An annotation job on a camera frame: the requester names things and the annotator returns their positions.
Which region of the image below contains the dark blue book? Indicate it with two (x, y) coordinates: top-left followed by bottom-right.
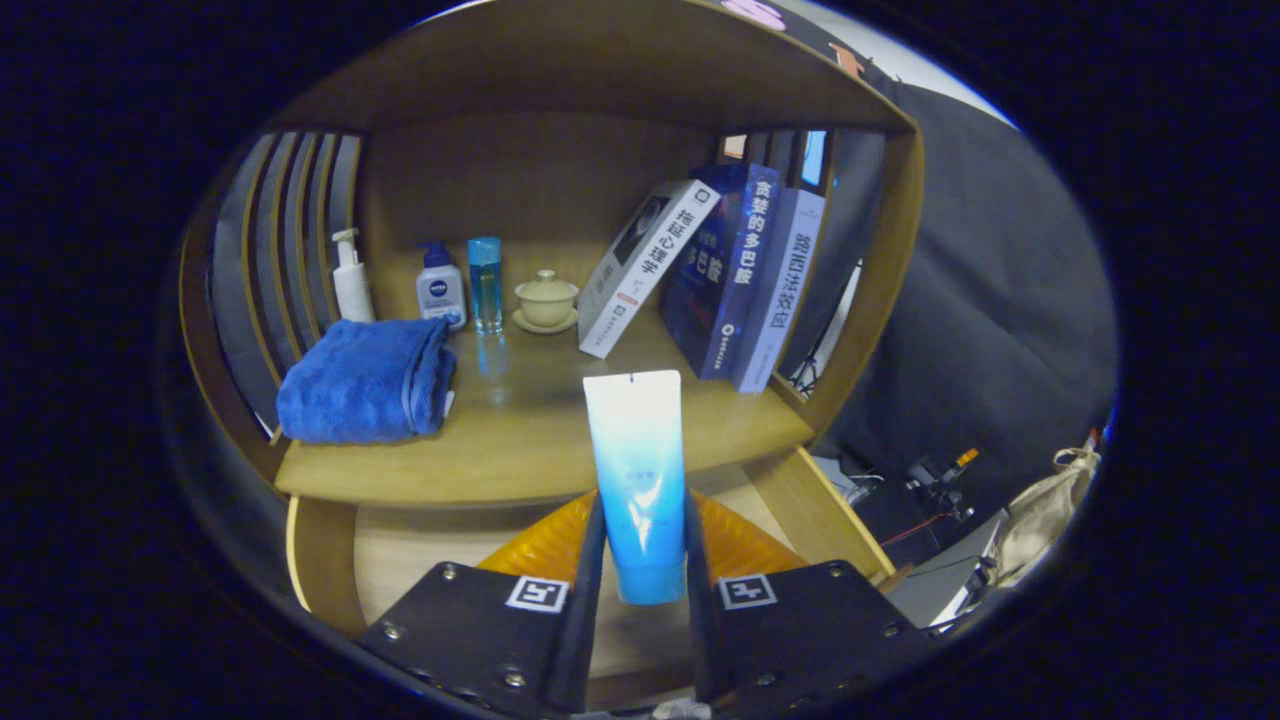
(660, 163), (783, 381)

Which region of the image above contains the black backdrop cloth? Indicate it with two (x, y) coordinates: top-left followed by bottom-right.
(205, 0), (1119, 521)

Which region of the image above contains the wooden cabinet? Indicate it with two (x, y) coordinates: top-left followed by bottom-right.
(180, 0), (926, 711)

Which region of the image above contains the wooden countertop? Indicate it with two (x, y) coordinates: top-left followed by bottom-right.
(275, 305), (816, 508)

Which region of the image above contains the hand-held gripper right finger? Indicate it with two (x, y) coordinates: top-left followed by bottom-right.
(684, 488), (936, 706)

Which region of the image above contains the white pump bottle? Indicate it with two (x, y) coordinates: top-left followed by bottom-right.
(331, 228), (377, 324)

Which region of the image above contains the pale purple book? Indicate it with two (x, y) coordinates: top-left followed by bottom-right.
(730, 187), (828, 394)

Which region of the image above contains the beige cloth bag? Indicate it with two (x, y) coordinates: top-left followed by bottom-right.
(990, 447), (1103, 589)

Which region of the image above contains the white bottle with blue cap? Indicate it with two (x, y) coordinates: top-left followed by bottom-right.
(416, 241), (468, 332)

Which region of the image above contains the blue rolled towel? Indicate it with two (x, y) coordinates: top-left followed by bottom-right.
(276, 318), (458, 445)

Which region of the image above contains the white book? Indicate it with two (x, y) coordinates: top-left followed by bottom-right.
(578, 179), (723, 359)

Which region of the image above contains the beige lidded teacup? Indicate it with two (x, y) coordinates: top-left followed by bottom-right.
(513, 269), (580, 335)

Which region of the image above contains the wooden drawer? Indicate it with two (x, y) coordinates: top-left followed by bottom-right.
(285, 445), (896, 711)

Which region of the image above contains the bundle of loose cables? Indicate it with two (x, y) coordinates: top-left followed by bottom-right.
(880, 510), (1001, 631)

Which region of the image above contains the black clamp with orange tip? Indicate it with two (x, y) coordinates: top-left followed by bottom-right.
(905, 447), (981, 521)

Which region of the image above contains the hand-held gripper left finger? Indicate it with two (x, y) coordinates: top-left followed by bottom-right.
(358, 490), (607, 716)

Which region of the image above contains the blue and white tube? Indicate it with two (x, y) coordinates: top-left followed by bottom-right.
(583, 370), (688, 606)

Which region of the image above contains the clear blue bottle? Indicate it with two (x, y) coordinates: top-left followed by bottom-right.
(468, 236), (504, 335)

